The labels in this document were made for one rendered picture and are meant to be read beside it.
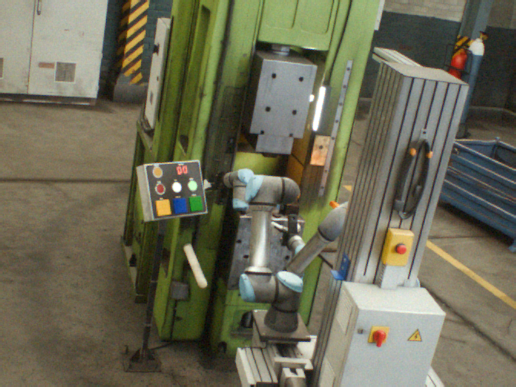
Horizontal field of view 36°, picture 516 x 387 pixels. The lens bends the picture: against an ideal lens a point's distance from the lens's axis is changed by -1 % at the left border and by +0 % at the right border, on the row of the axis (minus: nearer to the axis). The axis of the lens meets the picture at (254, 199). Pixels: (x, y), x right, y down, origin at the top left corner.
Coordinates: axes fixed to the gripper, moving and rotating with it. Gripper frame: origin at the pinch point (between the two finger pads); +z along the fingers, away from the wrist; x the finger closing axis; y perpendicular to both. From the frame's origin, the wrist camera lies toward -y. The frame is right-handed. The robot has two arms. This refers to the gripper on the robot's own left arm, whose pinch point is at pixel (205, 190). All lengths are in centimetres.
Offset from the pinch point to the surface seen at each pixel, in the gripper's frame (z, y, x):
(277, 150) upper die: -7.5, 17.1, -46.3
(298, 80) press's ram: -28, 50, -50
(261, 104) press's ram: -15, 41, -34
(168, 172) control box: 10.3, 12.4, 13.5
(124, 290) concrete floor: 138, -48, -25
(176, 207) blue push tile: 9.5, -5.9, 12.3
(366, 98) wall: 441, 146, -650
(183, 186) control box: 10.3, 4.6, 5.5
